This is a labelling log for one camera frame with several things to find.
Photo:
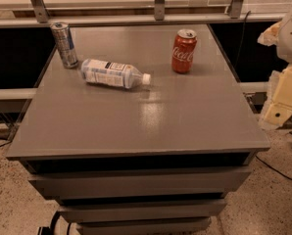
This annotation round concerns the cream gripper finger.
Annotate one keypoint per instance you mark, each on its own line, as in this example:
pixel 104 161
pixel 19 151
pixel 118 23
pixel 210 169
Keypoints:
pixel 278 106
pixel 270 36

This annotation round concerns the clear blue-labelled plastic bottle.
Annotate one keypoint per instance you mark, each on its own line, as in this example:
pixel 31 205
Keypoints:
pixel 113 74

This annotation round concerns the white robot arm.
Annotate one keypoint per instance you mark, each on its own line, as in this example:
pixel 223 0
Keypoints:
pixel 284 46

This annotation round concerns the red Coca-Cola can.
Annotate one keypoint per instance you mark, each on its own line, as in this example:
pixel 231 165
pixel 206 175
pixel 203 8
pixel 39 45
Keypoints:
pixel 183 50

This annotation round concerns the grey drawer cabinet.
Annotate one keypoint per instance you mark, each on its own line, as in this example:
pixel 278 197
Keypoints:
pixel 149 160

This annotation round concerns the silver blue energy drink can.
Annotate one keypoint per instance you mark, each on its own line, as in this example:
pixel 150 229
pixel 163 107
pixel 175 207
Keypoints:
pixel 64 42

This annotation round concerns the metal railing frame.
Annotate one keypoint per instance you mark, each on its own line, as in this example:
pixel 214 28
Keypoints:
pixel 33 13

